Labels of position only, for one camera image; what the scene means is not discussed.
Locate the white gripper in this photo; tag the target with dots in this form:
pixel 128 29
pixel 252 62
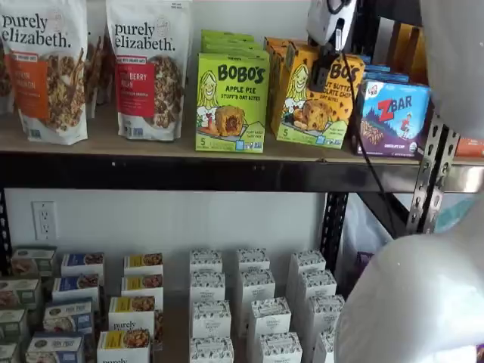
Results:
pixel 321 22

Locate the orange Bobo's oat bites box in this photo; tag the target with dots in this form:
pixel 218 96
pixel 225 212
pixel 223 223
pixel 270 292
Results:
pixel 274 68
pixel 302 113

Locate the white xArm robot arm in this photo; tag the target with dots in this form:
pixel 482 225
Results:
pixel 416 295

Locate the blue purple ZBar box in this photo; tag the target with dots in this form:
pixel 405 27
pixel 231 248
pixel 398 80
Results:
pixel 393 117
pixel 385 78
pixel 366 59
pixel 382 69

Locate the green Bobo's apple pie box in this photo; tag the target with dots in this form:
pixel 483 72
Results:
pixel 227 33
pixel 230 49
pixel 230 41
pixel 232 106

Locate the white box yellow label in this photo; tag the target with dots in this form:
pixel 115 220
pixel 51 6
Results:
pixel 123 346
pixel 143 262
pixel 141 283
pixel 130 314

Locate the white box blue label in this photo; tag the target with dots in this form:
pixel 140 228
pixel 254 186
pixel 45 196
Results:
pixel 68 315
pixel 54 349
pixel 75 285
pixel 81 261

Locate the white box green label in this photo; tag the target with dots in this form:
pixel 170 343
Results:
pixel 13 325
pixel 19 293
pixel 34 261
pixel 8 353

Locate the orange brown carton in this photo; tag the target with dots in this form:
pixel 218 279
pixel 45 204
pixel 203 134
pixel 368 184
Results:
pixel 406 49

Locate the translucent plastic sheet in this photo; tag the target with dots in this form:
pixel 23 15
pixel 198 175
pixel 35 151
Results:
pixel 359 227

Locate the large orange cartoon carton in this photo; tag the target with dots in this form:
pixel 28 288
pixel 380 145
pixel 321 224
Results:
pixel 470 147

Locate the granola bag red label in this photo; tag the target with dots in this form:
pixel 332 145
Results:
pixel 151 94

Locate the white patterned carton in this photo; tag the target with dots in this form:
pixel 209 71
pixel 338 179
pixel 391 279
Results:
pixel 324 348
pixel 206 261
pixel 253 259
pixel 325 314
pixel 208 285
pixel 211 351
pixel 280 349
pixel 308 261
pixel 257 287
pixel 211 319
pixel 317 285
pixel 270 317

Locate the purely elizabeth granola bag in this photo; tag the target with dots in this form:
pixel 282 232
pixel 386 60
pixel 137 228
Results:
pixel 96 68
pixel 4 75

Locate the granola bag orange label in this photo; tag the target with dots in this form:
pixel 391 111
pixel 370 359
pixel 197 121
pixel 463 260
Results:
pixel 49 94

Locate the black shelf rail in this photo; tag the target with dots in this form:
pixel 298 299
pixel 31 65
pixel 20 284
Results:
pixel 189 172

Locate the white wall outlet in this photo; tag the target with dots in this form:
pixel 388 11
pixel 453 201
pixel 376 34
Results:
pixel 44 221

